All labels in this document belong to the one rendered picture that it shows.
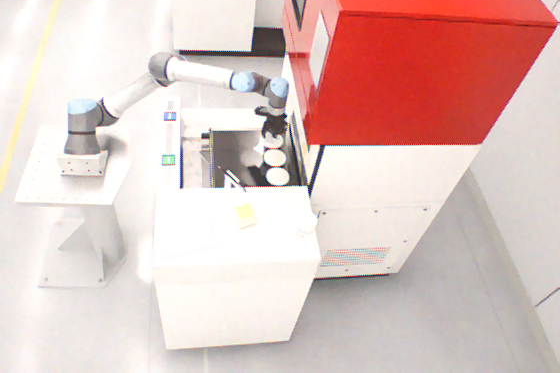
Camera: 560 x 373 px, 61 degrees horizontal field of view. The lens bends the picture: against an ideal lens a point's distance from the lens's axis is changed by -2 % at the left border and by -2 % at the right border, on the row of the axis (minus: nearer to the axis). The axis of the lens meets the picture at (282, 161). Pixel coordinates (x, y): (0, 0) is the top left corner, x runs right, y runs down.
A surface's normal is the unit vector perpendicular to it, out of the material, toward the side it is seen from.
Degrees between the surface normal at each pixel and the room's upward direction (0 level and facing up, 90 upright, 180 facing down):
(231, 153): 0
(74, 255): 0
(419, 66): 90
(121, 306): 0
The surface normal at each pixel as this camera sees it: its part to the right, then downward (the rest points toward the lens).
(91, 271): 0.13, -0.64
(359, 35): 0.12, 0.77
